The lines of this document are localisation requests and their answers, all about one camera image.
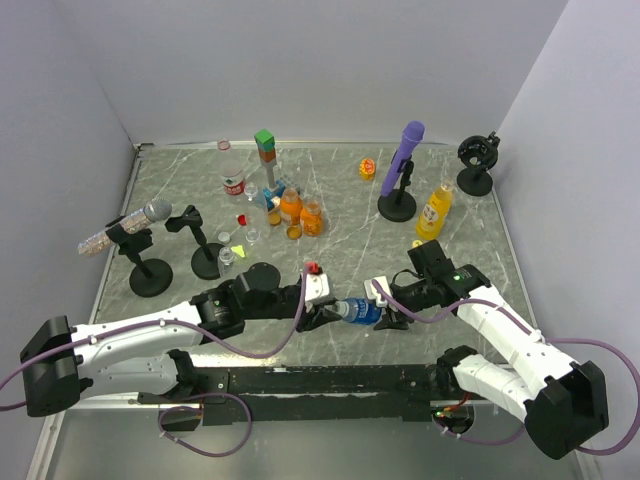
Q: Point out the tall orange bottle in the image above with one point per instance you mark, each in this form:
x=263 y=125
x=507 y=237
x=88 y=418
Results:
x=290 y=206

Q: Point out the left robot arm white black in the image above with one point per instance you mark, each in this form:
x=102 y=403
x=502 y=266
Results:
x=63 y=364

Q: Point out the black microphone stand centre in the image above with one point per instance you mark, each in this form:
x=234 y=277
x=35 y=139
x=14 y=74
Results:
x=399 y=206

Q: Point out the black ring stand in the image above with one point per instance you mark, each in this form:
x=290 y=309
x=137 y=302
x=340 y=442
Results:
x=479 y=154

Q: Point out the purple microphone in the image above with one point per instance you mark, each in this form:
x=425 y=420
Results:
x=411 y=137

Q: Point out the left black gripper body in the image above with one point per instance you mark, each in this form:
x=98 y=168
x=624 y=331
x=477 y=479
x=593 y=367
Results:
x=288 y=306

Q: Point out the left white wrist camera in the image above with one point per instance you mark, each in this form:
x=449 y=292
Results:
x=318 y=290

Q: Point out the small clear bottle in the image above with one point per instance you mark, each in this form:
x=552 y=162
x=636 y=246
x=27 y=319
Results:
x=255 y=196

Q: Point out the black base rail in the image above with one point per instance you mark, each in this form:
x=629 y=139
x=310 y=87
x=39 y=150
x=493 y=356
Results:
x=305 y=393

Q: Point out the silver glitter microphone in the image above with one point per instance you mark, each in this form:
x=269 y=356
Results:
x=158 y=209

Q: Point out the yellow orange toy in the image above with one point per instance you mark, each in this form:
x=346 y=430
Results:
x=367 y=169

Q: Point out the empty black microphone stand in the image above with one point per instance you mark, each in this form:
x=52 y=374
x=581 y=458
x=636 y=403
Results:
x=204 y=261

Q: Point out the lime green block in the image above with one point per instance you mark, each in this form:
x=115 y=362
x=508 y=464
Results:
x=239 y=251

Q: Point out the red label water bottle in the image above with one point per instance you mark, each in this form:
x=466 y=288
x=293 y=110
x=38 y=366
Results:
x=231 y=169

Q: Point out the clear plastic bottle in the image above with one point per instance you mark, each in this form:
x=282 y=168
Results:
x=226 y=261

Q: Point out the orange cap front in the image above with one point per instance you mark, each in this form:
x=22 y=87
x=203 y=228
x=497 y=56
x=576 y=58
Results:
x=294 y=232

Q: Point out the yellow juice bottle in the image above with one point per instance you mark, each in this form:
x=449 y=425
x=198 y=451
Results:
x=434 y=213

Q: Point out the blue label water bottle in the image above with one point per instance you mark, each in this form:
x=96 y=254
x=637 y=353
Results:
x=357 y=311

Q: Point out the short orange bottle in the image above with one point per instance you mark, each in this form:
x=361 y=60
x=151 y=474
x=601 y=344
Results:
x=311 y=218

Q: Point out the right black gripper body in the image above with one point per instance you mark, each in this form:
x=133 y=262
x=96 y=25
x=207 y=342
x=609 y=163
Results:
x=414 y=297

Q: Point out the colourful block tower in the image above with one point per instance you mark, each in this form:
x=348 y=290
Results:
x=277 y=182

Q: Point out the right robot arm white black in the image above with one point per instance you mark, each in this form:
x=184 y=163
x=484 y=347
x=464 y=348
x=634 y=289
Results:
x=560 y=402

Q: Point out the black stand holding microphone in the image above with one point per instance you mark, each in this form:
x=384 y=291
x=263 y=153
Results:
x=150 y=277

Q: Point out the orange cap near bottles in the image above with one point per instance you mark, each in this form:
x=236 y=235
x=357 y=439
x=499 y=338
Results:
x=274 y=219

